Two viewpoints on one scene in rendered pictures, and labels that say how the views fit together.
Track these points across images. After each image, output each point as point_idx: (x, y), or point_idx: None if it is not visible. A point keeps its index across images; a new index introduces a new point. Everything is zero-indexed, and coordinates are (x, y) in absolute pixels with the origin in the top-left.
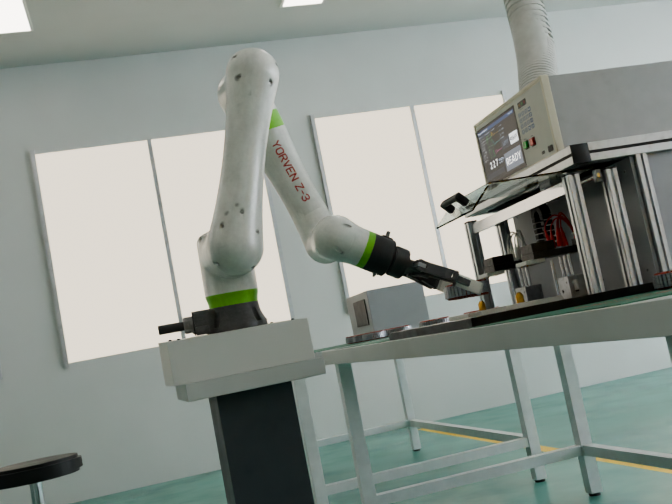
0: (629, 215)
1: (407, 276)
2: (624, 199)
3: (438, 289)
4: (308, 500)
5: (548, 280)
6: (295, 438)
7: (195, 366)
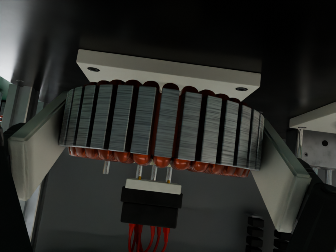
0: (60, 204)
1: None
2: (59, 228)
3: (293, 175)
4: None
5: (321, 176)
6: None
7: None
